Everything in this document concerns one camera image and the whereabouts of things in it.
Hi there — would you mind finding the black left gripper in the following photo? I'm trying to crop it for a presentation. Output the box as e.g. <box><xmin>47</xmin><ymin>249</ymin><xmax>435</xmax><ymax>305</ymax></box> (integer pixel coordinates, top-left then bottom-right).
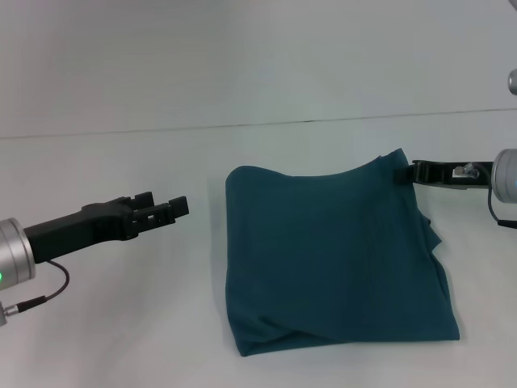
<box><xmin>23</xmin><ymin>192</ymin><xmax>191</xmax><ymax>265</ymax></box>

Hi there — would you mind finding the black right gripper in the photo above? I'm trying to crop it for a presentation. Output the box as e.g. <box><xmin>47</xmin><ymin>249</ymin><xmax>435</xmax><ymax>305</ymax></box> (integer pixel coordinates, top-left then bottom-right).
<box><xmin>395</xmin><ymin>159</ymin><xmax>494</xmax><ymax>192</ymax></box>

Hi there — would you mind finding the left arm cable with connector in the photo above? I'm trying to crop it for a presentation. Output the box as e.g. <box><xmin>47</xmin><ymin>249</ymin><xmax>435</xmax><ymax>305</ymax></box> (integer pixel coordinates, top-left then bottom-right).
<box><xmin>0</xmin><ymin>259</ymin><xmax>70</xmax><ymax>328</ymax></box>

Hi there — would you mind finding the teal t-shirt with FREE! print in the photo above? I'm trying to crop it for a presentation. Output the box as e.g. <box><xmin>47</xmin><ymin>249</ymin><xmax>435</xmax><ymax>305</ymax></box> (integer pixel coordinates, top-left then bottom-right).
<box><xmin>224</xmin><ymin>147</ymin><xmax>461</xmax><ymax>358</ymax></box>

